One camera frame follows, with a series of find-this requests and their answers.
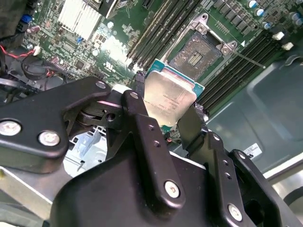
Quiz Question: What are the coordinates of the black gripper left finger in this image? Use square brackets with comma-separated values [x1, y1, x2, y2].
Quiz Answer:
[0, 72, 187, 213]

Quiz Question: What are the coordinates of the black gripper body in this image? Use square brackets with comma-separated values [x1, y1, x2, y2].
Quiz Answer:
[48, 151, 222, 227]

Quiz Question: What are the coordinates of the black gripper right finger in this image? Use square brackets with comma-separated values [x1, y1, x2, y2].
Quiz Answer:
[179, 103, 285, 227]

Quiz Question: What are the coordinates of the silver green CPU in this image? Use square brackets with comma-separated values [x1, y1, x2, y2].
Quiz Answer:
[143, 59, 205, 130]

